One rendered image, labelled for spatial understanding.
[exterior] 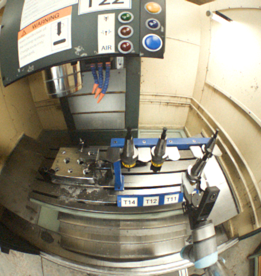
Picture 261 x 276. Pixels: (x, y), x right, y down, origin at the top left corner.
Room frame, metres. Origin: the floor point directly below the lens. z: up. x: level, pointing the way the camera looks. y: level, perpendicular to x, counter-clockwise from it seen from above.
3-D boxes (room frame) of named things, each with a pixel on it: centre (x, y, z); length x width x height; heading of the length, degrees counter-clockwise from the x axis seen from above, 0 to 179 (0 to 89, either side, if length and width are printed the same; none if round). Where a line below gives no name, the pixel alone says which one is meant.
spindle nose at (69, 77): (0.44, 0.26, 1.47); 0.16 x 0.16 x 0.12
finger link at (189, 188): (0.18, -0.19, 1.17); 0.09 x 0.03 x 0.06; 15
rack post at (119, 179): (0.36, 0.06, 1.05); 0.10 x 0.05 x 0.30; 2
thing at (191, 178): (0.21, -0.22, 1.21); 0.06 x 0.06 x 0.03
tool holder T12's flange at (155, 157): (0.31, -0.11, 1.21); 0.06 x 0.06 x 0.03
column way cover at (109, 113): (0.89, 0.28, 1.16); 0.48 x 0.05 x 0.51; 92
